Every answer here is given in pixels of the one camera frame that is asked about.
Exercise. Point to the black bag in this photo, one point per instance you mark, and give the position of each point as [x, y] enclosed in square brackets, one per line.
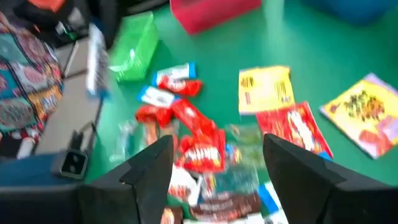
[46, 25]

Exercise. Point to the colourful patterned cloth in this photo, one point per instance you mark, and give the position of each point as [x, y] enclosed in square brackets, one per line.
[28, 77]

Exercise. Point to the dark blue plastic bin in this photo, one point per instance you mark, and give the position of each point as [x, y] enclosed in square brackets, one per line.
[351, 9]

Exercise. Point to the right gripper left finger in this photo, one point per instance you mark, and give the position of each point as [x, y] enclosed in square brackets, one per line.
[149, 186]

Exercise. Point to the yellow Sour Patch Kids pack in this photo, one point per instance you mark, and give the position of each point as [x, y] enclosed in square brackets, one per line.
[264, 90]
[363, 115]

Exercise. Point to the black table-level camera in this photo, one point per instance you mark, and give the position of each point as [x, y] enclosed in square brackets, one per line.
[70, 163]

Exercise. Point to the clear gummy candy pack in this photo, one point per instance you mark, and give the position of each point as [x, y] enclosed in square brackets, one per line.
[236, 180]
[126, 140]
[245, 137]
[150, 133]

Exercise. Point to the green plastic mesh basket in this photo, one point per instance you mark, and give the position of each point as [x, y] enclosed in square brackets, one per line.
[133, 46]

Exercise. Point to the orange cloth item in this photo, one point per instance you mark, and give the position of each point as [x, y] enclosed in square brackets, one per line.
[46, 3]

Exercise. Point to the red Skittles candy pack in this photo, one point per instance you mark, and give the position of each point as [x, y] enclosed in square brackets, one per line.
[202, 154]
[295, 127]

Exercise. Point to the red plastic bin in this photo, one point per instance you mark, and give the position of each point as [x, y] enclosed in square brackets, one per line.
[211, 12]

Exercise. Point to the dark blue fabric item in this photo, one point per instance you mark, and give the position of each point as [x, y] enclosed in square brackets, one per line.
[31, 169]

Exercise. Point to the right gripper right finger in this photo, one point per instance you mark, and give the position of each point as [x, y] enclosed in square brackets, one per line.
[298, 186]

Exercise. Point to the red KitKat candy bar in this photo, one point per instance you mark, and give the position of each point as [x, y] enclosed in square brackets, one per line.
[183, 87]
[192, 118]
[152, 115]

